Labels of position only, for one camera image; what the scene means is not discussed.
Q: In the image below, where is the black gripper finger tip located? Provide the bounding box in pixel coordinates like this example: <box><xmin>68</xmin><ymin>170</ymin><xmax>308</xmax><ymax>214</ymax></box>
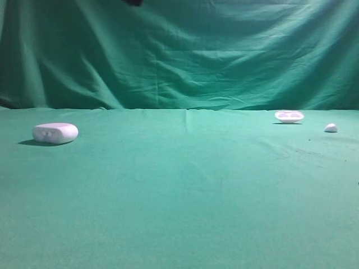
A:
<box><xmin>123</xmin><ymin>0</ymin><xmax>144</xmax><ymax>7</ymax></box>

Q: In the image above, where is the white earphone case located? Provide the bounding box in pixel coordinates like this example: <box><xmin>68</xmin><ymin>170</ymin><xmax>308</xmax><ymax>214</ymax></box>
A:
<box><xmin>32</xmin><ymin>123</ymin><xmax>79</xmax><ymax>145</ymax></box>

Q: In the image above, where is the white open case lid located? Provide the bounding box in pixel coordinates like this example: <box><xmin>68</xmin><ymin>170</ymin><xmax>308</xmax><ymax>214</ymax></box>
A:
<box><xmin>275</xmin><ymin>110</ymin><xmax>305</xmax><ymax>124</ymax></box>

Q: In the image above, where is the green backdrop cloth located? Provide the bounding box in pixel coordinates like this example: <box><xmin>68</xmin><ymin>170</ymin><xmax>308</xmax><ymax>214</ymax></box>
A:
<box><xmin>1</xmin><ymin>1</ymin><xmax>358</xmax><ymax>110</ymax></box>

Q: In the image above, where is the green table cloth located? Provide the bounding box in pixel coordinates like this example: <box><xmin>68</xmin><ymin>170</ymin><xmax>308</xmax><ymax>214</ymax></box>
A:
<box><xmin>1</xmin><ymin>108</ymin><xmax>358</xmax><ymax>268</ymax></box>

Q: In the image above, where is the small white earbud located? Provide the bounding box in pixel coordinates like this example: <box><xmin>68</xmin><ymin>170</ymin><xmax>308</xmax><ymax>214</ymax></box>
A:
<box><xmin>324</xmin><ymin>123</ymin><xmax>338</xmax><ymax>133</ymax></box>

